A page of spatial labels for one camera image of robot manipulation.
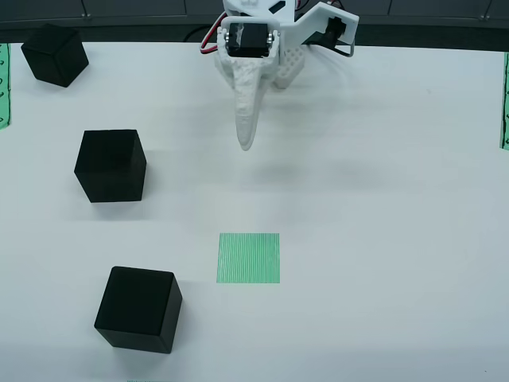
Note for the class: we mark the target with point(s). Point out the black cube with seam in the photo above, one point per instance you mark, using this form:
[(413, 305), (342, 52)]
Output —
[(109, 171)]

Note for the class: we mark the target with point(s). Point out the black cube rounded edges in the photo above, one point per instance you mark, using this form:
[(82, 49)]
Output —
[(53, 59), (137, 314)]

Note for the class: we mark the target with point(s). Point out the green striped square marker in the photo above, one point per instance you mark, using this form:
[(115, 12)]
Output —
[(248, 258)]

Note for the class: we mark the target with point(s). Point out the green strip with arrows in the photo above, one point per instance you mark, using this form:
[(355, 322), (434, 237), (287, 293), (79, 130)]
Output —
[(4, 79), (506, 103)]

